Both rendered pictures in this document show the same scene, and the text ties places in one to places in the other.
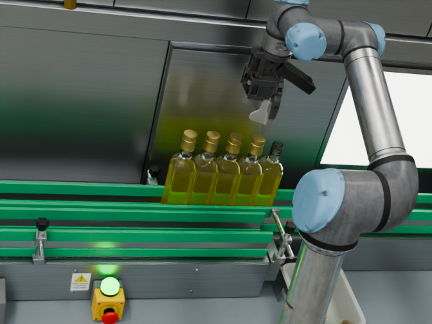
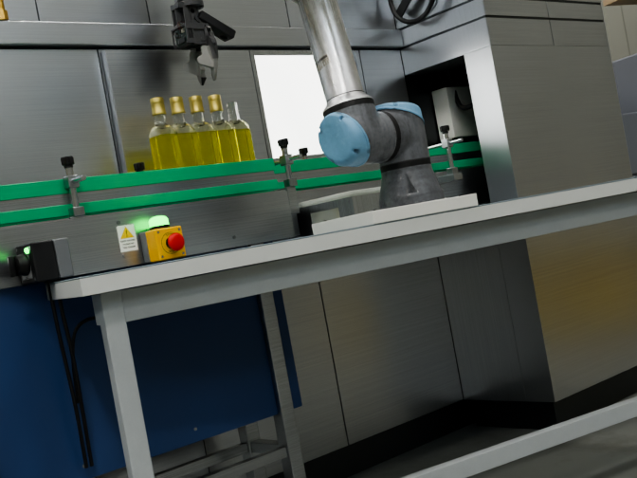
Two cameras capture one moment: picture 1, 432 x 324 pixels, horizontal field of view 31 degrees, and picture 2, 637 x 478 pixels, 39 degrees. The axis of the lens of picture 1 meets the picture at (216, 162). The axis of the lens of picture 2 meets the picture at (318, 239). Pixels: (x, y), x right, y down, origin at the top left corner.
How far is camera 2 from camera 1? 1.69 m
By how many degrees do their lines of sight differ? 40
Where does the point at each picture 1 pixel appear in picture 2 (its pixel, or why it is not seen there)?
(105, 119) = (70, 143)
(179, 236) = (195, 171)
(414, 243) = not seen: hidden behind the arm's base
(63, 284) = (111, 244)
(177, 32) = (101, 34)
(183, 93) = (130, 95)
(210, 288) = (249, 230)
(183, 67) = (119, 67)
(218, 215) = not seen: hidden behind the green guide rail
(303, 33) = not seen: outside the picture
